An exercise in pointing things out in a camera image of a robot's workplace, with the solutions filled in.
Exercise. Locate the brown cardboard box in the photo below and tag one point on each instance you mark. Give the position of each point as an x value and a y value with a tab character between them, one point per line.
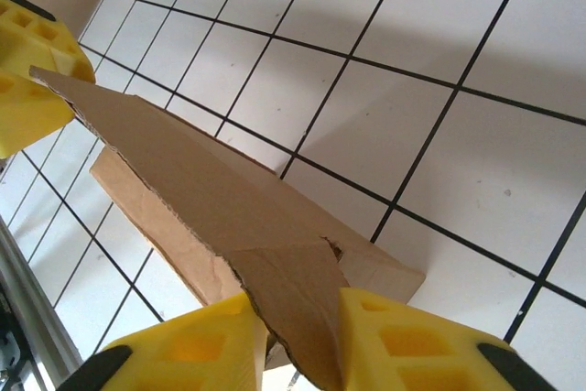
220	208

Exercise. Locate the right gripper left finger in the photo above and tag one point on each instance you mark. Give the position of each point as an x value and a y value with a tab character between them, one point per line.
183	354

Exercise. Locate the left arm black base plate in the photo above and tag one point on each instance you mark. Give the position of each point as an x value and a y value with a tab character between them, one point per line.
7	354

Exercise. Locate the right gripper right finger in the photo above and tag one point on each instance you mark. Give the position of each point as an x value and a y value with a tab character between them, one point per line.
435	354

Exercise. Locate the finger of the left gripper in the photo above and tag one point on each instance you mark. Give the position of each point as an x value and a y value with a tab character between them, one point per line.
23	116
36	38

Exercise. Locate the long aluminium base rail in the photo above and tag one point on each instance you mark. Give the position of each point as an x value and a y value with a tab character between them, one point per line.
32	299

